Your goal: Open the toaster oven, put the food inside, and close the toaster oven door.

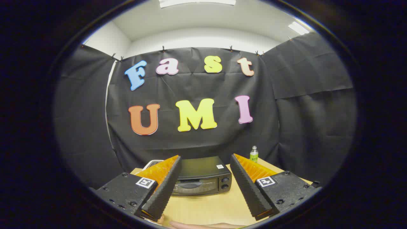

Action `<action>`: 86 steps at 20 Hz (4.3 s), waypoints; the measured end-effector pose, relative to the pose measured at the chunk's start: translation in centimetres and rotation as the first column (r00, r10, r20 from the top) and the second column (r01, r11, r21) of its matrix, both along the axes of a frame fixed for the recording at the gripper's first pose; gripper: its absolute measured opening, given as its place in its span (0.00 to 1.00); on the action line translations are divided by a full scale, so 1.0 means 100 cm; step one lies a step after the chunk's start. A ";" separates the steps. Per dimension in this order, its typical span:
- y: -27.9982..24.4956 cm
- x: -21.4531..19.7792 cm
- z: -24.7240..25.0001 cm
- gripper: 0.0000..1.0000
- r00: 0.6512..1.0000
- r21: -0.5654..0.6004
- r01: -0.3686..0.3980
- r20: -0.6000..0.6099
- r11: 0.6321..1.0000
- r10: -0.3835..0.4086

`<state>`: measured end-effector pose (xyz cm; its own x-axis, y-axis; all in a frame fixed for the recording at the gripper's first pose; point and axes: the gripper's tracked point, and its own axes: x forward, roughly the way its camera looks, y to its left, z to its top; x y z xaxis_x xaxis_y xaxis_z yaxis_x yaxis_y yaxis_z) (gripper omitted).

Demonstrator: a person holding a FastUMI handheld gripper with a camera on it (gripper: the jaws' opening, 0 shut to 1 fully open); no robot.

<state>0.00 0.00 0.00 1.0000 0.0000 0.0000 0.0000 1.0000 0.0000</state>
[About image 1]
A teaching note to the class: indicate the wide ceiling light panel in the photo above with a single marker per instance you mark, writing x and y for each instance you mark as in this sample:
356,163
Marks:
197,2

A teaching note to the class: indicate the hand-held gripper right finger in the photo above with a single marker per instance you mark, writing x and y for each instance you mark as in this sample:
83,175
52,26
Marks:
248,190

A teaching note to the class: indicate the small ceiling light panel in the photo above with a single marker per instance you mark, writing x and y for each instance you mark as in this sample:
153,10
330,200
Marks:
298,28

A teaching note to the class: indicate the green label drink bottle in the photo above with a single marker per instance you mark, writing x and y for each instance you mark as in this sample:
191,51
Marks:
253,156

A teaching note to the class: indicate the white pop-up toaster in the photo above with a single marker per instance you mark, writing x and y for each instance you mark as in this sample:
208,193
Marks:
152,163

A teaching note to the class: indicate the black toaster oven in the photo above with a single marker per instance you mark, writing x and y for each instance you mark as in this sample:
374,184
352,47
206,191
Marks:
203,168

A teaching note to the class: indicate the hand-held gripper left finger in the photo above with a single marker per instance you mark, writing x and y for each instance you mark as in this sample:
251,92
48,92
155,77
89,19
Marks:
165,190

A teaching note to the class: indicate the black backdrop cloth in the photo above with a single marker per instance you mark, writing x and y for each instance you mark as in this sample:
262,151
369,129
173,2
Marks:
197,86

